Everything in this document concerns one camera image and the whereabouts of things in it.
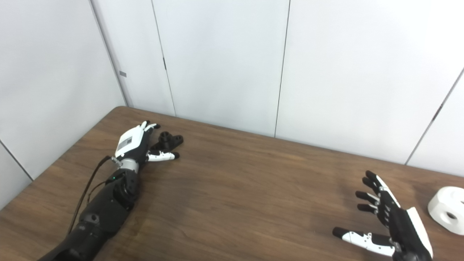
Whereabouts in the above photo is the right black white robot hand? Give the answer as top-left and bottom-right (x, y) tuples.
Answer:
(332, 170), (434, 261)

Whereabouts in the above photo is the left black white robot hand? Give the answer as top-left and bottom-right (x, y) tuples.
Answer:
(114, 121), (180, 162)

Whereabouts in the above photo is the black plastic holder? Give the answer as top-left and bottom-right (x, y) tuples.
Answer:
(150, 131), (184, 153)

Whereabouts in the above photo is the round white piece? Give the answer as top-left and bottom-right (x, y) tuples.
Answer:
(428, 186), (464, 235)

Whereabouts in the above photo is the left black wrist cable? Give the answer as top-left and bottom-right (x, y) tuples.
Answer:
(67, 155), (122, 236)

